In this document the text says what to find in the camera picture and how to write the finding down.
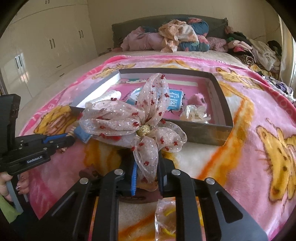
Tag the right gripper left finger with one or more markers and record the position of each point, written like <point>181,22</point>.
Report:
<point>89,210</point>

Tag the pink pillow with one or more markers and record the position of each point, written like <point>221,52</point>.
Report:
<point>139,40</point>

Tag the cream curtain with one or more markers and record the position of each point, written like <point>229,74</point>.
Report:
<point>287,66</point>

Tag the pink cartoon fleece blanket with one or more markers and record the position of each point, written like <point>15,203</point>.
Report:
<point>256,164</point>

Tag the blue rectangular jewelry box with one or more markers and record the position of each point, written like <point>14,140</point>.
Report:
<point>81,134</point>

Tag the person's left hand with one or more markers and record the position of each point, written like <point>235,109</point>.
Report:
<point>21,187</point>

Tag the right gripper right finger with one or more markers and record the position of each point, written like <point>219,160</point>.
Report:
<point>204,209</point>

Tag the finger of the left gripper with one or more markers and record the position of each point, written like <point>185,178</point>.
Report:
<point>51,138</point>
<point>62,144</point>

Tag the dark green headboard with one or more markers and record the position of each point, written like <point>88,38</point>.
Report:
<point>121,30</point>

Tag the pile of clothes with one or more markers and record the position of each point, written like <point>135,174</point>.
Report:
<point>262,58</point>

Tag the shallow grey cardboard box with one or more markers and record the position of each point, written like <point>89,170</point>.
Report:
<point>202,133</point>

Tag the dark floral rolled quilt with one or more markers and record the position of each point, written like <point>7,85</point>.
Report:
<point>200,27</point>

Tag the pearl accessory in bag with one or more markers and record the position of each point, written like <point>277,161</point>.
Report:
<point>196,114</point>

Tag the orange floral crumpled cloth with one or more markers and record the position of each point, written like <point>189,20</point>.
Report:
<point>174,33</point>

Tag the pink book in box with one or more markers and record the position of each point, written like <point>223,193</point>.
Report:
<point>161,98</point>

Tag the cream wardrobe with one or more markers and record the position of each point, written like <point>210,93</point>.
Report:
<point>43,42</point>

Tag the yellow accessory in bag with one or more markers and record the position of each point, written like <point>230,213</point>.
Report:
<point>165,219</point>

